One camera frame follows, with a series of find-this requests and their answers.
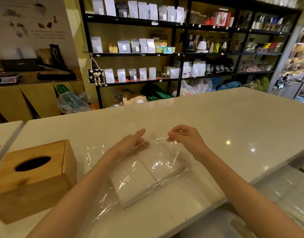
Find person's left hand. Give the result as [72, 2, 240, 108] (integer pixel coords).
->
[112, 128, 150, 161]

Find person's right hand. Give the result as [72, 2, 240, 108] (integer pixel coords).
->
[166, 124, 210, 162]

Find clear plastic wrapper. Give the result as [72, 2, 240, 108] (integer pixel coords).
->
[77, 134, 192, 231]

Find person's right forearm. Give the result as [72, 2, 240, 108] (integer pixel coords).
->
[192, 146, 304, 238]

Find person's left forearm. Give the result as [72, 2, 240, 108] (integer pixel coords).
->
[26, 151, 126, 238]

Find white napkin stack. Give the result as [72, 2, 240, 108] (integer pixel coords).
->
[110, 154, 159, 209]
[136, 144, 184, 183]

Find brown paper bag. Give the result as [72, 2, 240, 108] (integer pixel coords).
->
[114, 89, 148, 107]

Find green foil bags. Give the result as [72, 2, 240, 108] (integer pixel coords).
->
[142, 83, 174, 101]

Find clear plastic bags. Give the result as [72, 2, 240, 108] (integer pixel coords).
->
[180, 78, 213, 96]

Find group of white labelled bags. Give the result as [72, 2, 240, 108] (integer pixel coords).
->
[167, 60, 207, 79]

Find blue bag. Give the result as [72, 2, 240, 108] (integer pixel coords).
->
[217, 80, 242, 91]

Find bear ornament card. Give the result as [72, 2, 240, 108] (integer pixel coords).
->
[88, 68, 105, 86]

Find plastic bag with green bottle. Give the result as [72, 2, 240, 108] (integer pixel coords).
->
[56, 84, 93, 115]

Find row of black packets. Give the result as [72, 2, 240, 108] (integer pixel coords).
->
[205, 62, 234, 74]

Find yellow cardboard boxes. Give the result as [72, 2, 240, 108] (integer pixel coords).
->
[154, 41, 176, 54]

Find white kettle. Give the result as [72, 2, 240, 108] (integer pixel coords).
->
[197, 41, 210, 53]

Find black coffee pot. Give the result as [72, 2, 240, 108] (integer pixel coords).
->
[186, 34, 196, 50]

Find beige cloth bag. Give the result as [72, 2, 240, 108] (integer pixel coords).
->
[248, 77, 270, 92]

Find black sealing machine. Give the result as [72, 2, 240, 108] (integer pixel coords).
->
[36, 69, 77, 81]

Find row of glassware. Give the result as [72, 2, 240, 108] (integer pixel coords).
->
[239, 60, 273, 73]

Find black metal shelf unit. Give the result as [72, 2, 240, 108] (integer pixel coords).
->
[78, 0, 302, 109]

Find black patterned bag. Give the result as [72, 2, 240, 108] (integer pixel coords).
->
[49, 44, 67, 70]

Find wooden cabinet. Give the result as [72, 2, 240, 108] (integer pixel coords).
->
[0, 69, 86, 125]

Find glass jars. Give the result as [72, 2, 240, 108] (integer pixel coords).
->
[189, 11, 207, 25]

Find wooden tissue box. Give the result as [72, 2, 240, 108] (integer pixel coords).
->
[0, 139, 77, 225]

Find row of coffee drippers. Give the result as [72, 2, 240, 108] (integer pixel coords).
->
[244, 42, 284, 53]

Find red gift boxes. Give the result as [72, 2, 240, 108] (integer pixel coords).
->
[208, 11, 232, 27]

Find row of white pouches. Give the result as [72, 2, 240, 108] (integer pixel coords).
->
[92, 0, 185, 23]

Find plastic covered white seat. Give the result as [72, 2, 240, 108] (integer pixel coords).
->
[253, 165, 304, 232]

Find black box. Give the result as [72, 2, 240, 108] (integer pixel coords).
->
[0, 58, 44, 72]

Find digital scale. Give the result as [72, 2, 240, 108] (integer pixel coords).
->
[0, 72, 23, 85]

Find wall poster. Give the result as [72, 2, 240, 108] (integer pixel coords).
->
[0, 0, 73, 51]

